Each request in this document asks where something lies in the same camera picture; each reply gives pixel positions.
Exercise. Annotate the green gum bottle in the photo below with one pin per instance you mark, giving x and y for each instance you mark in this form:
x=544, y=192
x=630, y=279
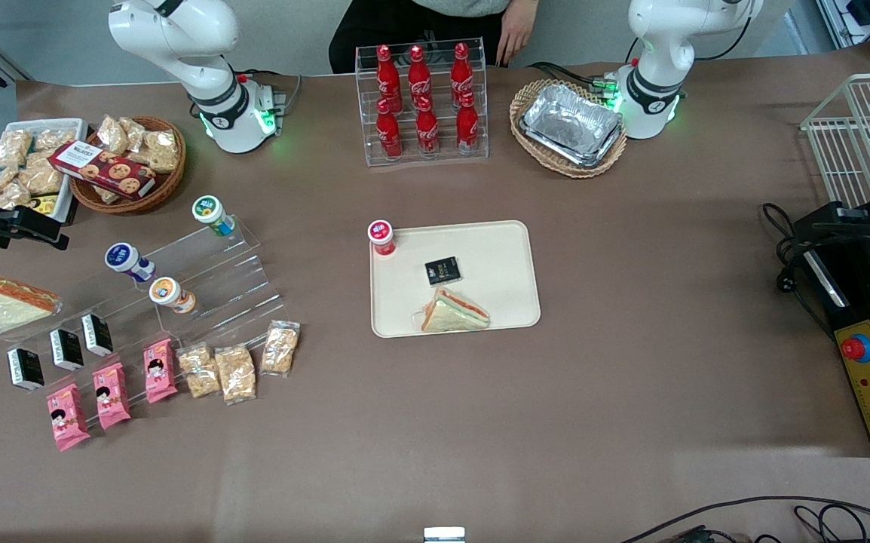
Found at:
x=210, y=211

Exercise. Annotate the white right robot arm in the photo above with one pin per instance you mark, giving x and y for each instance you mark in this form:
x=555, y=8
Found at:
x=179, y=45

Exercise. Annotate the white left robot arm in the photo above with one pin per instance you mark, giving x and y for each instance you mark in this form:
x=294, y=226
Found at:
x=669, y=53

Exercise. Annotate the blue gum bottle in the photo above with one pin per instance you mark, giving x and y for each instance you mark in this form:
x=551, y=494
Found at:
x=124, y=258

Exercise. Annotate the orange gum bottle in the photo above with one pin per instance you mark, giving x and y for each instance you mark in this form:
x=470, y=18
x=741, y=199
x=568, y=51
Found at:
x=167, y=292

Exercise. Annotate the red gum bottle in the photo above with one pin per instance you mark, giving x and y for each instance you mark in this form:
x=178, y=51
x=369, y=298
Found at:
x=381, y=234

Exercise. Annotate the beige plastic tray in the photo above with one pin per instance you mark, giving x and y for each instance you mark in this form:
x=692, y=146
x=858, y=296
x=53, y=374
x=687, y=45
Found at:
x=495, y=256

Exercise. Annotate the bare hand of seated person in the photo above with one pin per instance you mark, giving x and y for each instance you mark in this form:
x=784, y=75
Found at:
x=516, y=34

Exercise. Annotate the yellow black snack packet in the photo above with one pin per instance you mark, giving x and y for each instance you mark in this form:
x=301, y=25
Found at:
x=43, y=204

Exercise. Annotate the clear puffed rice snack pack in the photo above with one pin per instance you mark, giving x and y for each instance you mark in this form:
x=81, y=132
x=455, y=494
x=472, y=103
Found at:
x=13, y=148
x=54, y=140
x=112, y=134
x=7, y=191
x=41, y=175
x=135, y=132
x=161, y=151
x=106, y=195

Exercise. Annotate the wrapped triangle sandwich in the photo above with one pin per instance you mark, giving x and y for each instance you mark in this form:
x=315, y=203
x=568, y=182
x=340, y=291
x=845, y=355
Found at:
x=454, y=313
x=9, y=305

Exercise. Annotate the red cookie box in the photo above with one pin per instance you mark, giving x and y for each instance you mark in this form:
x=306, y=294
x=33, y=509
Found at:
x=103, y=170

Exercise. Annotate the white rectangular bin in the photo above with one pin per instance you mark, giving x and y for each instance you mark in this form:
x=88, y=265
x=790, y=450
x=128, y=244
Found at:
x=43, y=123

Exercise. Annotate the small black white box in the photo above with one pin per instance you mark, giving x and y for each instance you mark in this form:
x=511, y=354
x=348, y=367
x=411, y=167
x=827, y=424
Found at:
x=96, y=335
x=26, y=369
x=67, y=349

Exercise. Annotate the round brown wicker basket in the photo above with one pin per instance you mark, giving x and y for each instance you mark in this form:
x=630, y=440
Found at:
x=171, y=188

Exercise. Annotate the aluminium profile bar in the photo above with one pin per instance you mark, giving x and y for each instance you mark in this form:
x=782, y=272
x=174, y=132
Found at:
x=5, y=68

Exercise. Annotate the pink snack packet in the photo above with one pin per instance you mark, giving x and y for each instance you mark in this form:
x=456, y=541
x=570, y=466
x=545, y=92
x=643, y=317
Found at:
x=160, y=370
x=68, y=417
x=111, y=396

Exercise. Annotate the clear acrylic step stand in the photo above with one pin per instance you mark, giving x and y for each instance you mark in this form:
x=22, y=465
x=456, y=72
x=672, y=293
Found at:
x=231, y=279

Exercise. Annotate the clear wrapped cereal bar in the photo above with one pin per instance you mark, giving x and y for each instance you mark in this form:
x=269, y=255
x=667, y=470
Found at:
x=280, y=348
x=235, y=375
x=200, y=371

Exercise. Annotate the light oval wicker basket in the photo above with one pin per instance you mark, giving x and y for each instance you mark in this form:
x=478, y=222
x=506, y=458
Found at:
x=569, y=173

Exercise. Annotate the stacked aluminium foil trays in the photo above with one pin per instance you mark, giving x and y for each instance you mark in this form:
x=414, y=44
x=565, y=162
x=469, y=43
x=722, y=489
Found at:
x=571, y=124

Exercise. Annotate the red cola bottle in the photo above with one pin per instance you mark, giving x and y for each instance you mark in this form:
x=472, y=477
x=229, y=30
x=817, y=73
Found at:
x=419, y=72
x=387, y=75
x=388, y=136
x=461, y=72
x=467, y=124
x=427, y=130

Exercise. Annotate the clear acrylic bottle rack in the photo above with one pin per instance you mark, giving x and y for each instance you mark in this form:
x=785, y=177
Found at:
x=435, y=158

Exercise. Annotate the flat black chocolate packet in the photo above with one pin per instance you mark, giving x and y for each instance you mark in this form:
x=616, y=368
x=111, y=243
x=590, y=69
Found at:
x=442, y=271

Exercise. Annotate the seated person in dark clothes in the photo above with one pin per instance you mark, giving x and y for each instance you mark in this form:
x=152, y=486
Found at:
x=405, y=34

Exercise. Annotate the metal shelf frame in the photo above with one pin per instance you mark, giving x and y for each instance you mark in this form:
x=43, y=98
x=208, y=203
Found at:
x=868, y=9

